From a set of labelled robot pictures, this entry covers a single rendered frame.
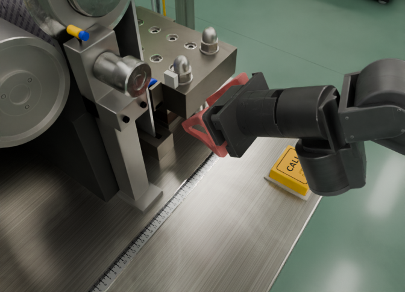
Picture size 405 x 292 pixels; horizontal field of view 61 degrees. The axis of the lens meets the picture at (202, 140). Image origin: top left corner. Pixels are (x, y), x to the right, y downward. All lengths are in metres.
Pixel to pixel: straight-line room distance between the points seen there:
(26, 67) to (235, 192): 0.38
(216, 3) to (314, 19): 0.77
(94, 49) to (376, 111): 0.28
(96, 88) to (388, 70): 0.30
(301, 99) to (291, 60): 2.05
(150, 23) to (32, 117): 0.39
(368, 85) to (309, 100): 0.05
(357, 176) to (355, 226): 1.30
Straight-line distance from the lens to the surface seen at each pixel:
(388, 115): 0.35
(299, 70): 2.35
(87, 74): 0.40
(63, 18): 0.39
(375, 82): 0.36
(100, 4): 0.40
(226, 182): 0.62
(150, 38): 0.70
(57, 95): 0.43
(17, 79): 0.39
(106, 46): 0.40
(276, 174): 0.61
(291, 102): 0.38
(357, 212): 1.75
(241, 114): 0.41
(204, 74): 0.61
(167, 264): 0.55
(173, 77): 0.57
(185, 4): 1.45
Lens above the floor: 1.41
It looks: 50 degrees down
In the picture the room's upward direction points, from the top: straight up
